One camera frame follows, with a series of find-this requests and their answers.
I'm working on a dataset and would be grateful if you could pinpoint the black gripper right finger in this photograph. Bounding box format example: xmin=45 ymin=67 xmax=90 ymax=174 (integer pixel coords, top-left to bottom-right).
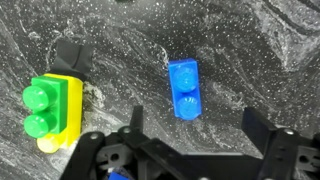
xmin=241 ymin=107 xmax=277 ymax=154

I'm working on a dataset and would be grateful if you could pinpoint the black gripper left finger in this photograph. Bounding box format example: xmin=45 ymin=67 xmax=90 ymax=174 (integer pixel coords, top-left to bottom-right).
xmin=130 ymin=105 xmax=143 ymax=131

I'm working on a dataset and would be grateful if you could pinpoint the blue two-stud Lego brick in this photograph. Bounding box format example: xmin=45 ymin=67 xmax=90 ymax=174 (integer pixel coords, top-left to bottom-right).
xmin=168 ymin=58 xmax=202 ymax=120

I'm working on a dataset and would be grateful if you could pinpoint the yellow brick under green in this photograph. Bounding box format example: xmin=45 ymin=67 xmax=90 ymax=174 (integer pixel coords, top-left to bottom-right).
xmin=36 ymin=73 xmax=83 ymax=153

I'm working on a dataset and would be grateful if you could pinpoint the black tape patch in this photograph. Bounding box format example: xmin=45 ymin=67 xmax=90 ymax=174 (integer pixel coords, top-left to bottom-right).
xmin=50 ymin=40 xmax=93 ymax=81

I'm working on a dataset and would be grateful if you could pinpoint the green brick on yellow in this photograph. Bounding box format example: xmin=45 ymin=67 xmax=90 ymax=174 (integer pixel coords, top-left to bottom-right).
xmin=22 ymin=76 xmax=68 ymax=138

